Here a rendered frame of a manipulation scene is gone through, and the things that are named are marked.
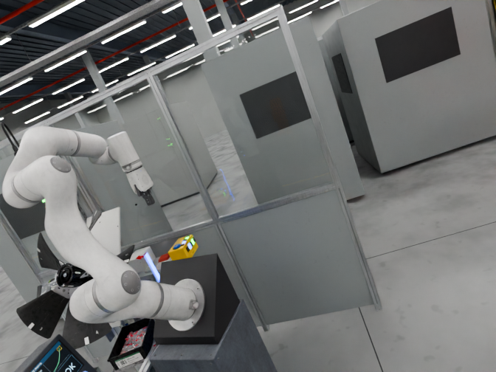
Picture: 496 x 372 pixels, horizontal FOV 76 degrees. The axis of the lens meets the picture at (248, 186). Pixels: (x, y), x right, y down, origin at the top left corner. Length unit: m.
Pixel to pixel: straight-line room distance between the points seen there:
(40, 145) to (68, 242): 0.32
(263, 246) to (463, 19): 3.67
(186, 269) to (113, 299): 0.44
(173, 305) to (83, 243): 0.38
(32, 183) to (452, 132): 4.59
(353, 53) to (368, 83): 0.41
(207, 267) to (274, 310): 1.33
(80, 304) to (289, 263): 1.53
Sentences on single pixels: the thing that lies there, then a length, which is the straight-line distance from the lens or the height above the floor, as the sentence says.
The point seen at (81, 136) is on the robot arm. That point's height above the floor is 1.77.
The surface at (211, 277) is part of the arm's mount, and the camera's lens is 1.28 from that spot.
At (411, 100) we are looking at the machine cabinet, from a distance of 4.62.
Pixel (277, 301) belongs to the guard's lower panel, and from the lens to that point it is 2.50.
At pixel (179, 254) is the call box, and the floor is 1.04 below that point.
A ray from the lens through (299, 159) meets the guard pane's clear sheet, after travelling 2.00.
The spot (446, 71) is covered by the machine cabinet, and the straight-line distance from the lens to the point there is 4.77.
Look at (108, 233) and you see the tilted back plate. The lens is 2.13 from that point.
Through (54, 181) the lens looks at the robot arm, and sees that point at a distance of 1.01.
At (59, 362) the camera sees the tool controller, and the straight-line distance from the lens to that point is 1.18.
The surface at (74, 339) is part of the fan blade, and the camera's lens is 1.82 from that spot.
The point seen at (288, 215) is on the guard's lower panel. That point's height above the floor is 0.88.
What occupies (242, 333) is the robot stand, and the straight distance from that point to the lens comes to 1.39.
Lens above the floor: 1.69
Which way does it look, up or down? 15 degrees down
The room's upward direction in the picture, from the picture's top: 23 degrees counter-clockwise
